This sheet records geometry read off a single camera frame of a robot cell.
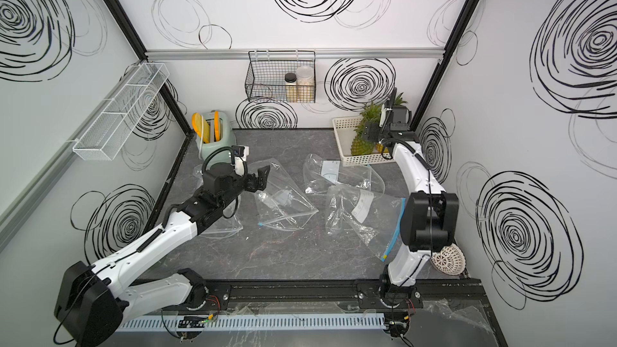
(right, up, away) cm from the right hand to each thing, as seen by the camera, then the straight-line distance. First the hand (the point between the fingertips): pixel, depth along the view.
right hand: (380, 128), depth 88 cm
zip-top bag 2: (-1, -34, +3) cm, 34 cm away
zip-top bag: (-38, -29, +5) cm, 48 cm away
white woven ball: (+21, -45, -8) cm, 51 cm away
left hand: (-44, -13, -10) cm, 47 cm away
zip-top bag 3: (-22, -19, +11) cm, 31 cm away
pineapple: (0, +8, +13) cm, 16 cm away
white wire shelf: (-89, -2, -13) cm, 90 cm away
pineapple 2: (-5, -6, +13) cm, 15 cm away
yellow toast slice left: (-69, +1, +5) cm, 70 cm away
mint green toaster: (-61, -3, +10) cm, 61 cm away
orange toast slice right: (-63, +2, +6) cm, 63 cm away
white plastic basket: (-9, +2, +31) cm, 32 cm away
